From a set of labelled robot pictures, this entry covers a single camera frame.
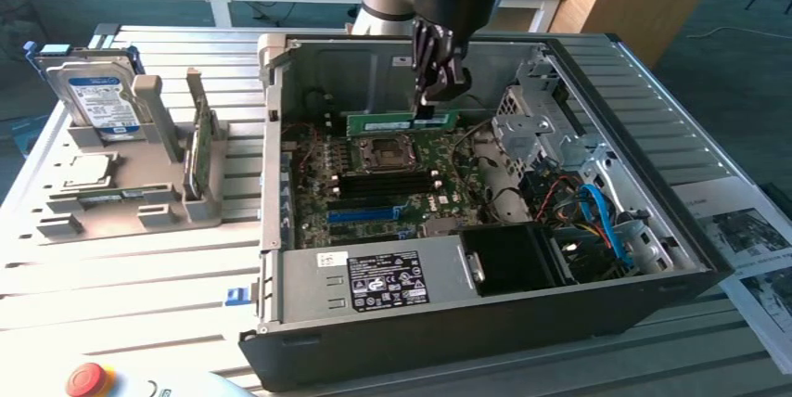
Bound green RAM stick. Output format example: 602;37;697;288
49;186;161;208
345;109;465;138

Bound black RAM slot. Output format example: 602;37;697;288
338;173;434;182
339;185;437;194
339;190;438;200
338;178;435;187

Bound metal disk bay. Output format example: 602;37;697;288
491;50;613;172

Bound green motherboard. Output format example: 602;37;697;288
282;130;498;250

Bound CPU socket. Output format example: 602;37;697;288
349;134;418;173

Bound black expansion slot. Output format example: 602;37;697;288
326;199;399;211

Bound blue expansion slot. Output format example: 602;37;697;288
327;207;403;225

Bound black plastic fan shroud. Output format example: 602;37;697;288
459;224;582;299

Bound grey power supply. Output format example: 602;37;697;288
274;234;486;325

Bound green graphics card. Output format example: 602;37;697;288
182;67;221;199

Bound printed paper sheet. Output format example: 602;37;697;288
670;177;792;278
719;261;792;357

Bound hard disk with blue label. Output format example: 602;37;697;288
45;58;151;144

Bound black open PC case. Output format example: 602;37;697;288
238;32;737;393

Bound blue plastic clip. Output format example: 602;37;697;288
225;286;255;310

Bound silver CPU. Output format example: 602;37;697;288
66;152;122;190

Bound grey parts rack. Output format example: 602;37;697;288
34;72;234;248

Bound blue disk caddy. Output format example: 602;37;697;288
23;41;142;76

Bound blue box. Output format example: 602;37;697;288
10;113;55;160

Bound white teach pendant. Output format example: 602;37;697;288
113;370;258;397

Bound red emergency stop button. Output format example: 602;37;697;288
63;361;118;397

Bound black thin wire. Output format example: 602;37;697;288
450;94;498;162

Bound red thin wire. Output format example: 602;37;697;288
287;122;319;176

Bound red yellow power wire bundle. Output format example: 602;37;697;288
534;173;622;241

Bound blue data wire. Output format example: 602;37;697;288
578;183;638;274

